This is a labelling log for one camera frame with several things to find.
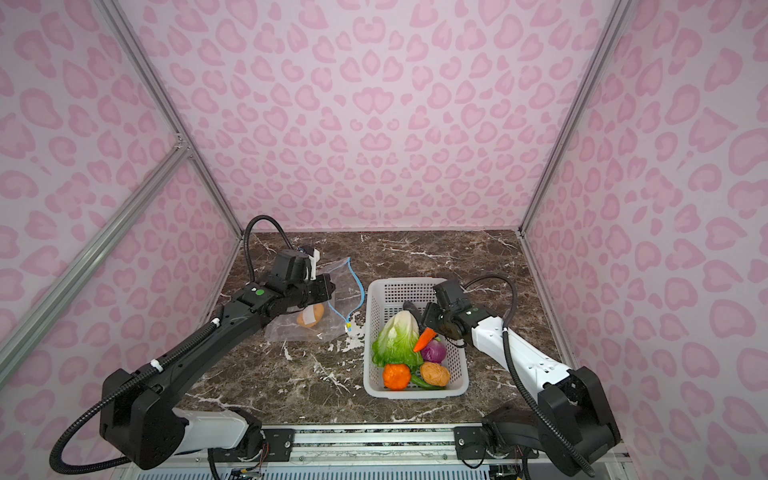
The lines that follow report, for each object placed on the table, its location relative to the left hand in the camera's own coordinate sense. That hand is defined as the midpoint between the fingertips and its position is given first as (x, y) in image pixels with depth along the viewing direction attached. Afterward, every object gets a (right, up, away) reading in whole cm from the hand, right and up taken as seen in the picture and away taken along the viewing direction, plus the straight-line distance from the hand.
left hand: (338, 281), depth 80 cm
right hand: (+25, -11, +5) cm, 27 cm away
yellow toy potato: (-7, -10, +8) cm, 15 cm away
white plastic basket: (+12, -6, +15) cm, 21 cm away
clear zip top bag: (-6, -12, +6) cm, 14 cm away
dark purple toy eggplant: (+20, -9, +15) cm, 26 cm away
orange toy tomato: (+15, -24, -3) cm, 29 cm away
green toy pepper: (+21, -26, +1) cm, 34 cm away
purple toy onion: (+26, -19, +2) cm, 32 cm away
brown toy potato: (+26, -25, 0) cm, 36 cm away
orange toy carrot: (+24, -16, +4) cm, 29 cm away
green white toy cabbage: (+15, -17, +1) cm, 23 cm away
